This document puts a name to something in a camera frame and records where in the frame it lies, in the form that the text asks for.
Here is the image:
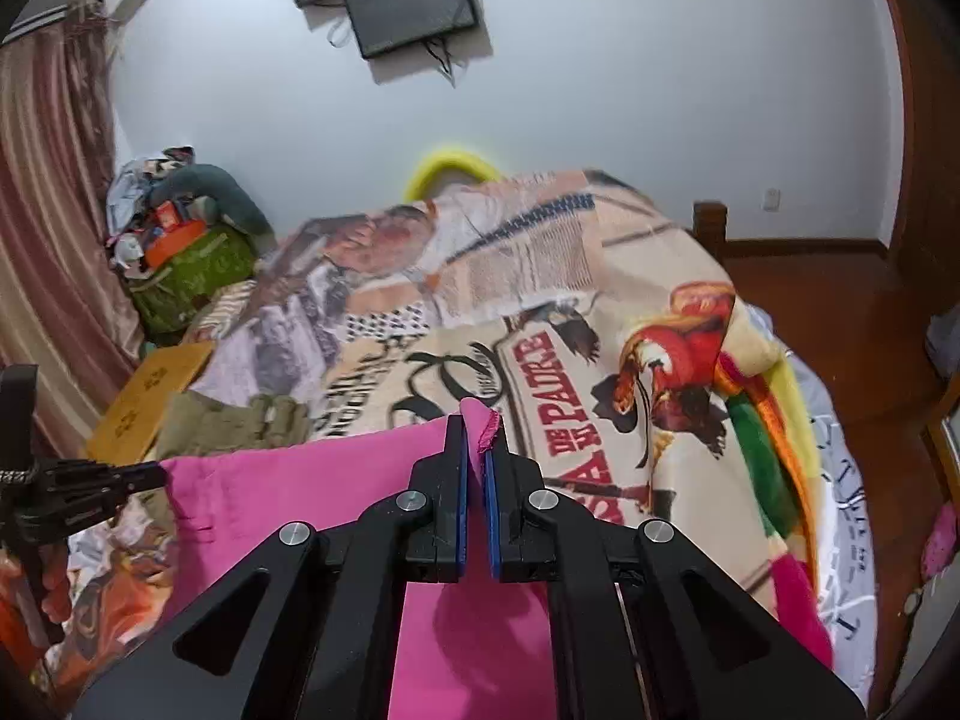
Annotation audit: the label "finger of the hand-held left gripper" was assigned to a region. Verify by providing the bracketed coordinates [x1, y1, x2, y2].
[45, 459, 167, 535]

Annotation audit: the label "orange box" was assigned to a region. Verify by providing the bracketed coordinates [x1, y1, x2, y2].
[144, 202, 208, 268]

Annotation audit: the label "rainbow striped fleece blanket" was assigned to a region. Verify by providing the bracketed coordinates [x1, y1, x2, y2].
[712, 300, 835, 668]

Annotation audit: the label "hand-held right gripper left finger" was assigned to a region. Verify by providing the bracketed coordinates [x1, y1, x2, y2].
[71, 414, 470, 720]

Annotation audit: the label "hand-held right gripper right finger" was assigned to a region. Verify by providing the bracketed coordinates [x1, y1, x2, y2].
[482, 441, 867, 720]

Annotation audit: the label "pink pants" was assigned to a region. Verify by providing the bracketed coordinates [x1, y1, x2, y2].
[160, 397, 560, 720]

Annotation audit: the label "small black wall monitor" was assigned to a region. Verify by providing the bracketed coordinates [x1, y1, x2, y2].
[343, 0, 482, 59]

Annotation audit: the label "pile of clothes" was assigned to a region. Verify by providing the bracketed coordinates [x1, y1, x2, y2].
[105, 146, 200, 271]

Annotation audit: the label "wooden door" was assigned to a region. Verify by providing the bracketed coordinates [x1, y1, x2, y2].
[874, 0, 960, 275]

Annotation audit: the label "wooden bed post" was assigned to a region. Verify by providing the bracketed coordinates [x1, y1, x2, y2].
[694, 201, 728, 263]

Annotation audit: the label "newspaper printed blanket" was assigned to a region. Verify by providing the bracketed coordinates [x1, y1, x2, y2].
[45, 169, 833, 713]

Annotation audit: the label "black monitor cable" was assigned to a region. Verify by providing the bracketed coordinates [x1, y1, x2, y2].
[424, 37, 458, 89]

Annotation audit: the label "white printed bed sheet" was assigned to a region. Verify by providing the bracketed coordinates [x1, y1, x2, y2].
[750, 307, 878, 706]

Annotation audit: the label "olive green pants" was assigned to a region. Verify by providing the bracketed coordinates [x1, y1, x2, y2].
[154, 394, 312, 462]

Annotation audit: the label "person's left hand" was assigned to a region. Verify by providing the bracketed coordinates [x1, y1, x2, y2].
[34, 540, 77, 625]

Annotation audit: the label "curtain rail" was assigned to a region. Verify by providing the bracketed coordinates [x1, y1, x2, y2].
[0, 4, 76, 46]

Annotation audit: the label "striped pink curtain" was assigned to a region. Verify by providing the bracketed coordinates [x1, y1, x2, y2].
[0, 0, 147, 458]

